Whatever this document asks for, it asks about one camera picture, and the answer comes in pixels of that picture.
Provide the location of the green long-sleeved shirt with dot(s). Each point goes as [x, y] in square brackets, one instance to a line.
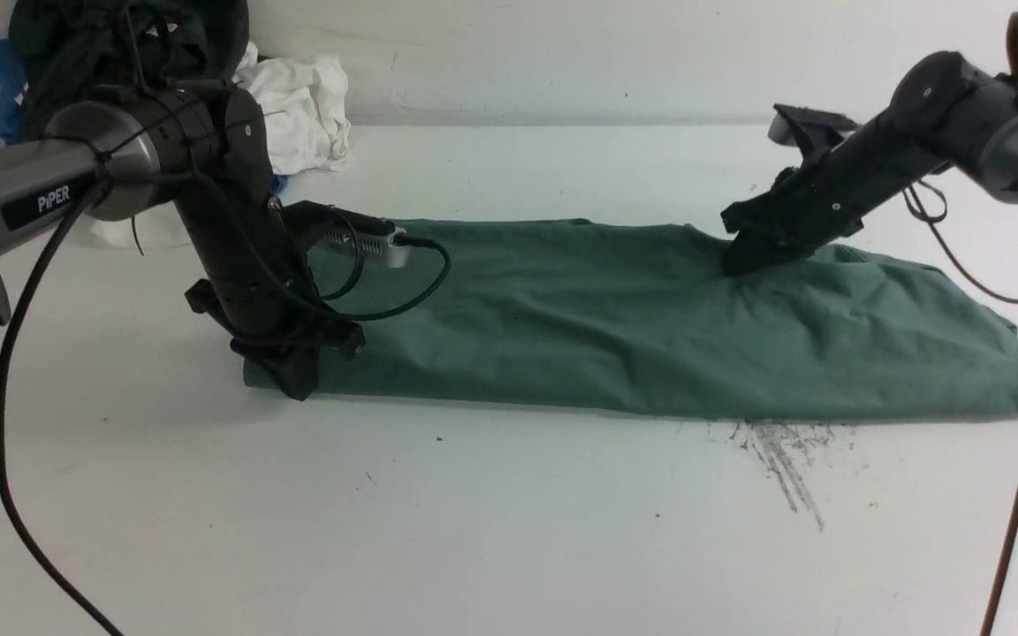
[576, 314]

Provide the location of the black garment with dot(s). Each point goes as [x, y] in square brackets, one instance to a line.
[66, 48]

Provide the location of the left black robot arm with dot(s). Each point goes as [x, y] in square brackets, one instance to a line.
[201, 145]

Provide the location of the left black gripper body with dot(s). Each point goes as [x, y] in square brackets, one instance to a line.
[285, 342]

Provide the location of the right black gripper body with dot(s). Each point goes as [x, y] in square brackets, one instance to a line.
[770, 230]

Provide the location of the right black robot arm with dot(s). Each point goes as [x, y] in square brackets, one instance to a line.
[945, 114]

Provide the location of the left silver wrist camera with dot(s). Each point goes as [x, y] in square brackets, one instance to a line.
[325, 226]

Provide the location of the white garment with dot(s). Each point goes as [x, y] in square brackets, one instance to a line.
[307, 129]

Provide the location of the blue garment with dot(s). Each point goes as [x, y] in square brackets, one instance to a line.
[13, 84]

